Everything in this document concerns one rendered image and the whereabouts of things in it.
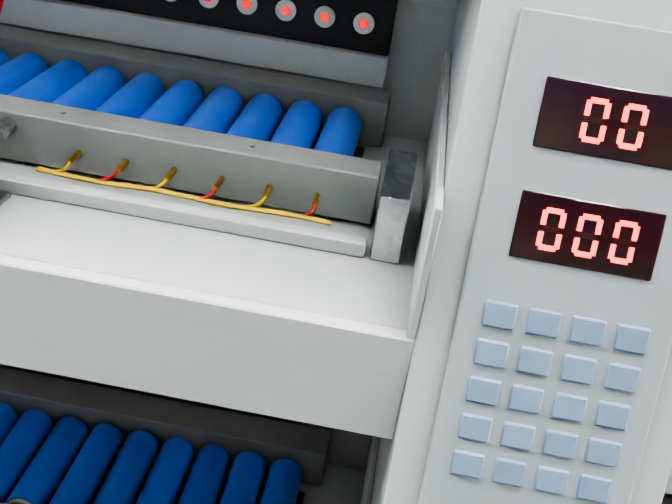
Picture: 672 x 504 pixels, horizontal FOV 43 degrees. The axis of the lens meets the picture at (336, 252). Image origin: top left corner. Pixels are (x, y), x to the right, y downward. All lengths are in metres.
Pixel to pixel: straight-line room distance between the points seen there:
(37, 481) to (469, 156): 0.29
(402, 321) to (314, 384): 0.04
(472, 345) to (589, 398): 0.04
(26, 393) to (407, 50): 0.29
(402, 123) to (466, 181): 0.20
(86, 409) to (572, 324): 0.30
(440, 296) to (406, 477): 0.07
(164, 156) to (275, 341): 0.10
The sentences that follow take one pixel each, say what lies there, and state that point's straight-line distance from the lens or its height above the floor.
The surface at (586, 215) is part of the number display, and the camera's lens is 0.28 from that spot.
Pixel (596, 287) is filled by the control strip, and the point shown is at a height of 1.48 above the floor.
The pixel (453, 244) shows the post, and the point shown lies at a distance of 0.28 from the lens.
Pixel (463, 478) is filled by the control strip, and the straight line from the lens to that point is 0.31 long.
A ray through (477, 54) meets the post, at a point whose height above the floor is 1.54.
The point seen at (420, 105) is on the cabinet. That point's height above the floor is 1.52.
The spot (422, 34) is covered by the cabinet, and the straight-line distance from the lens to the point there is 0.48.
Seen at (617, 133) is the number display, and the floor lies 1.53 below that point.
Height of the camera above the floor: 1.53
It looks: 12 degrees down
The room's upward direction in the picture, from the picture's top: 10 degrees clockwise
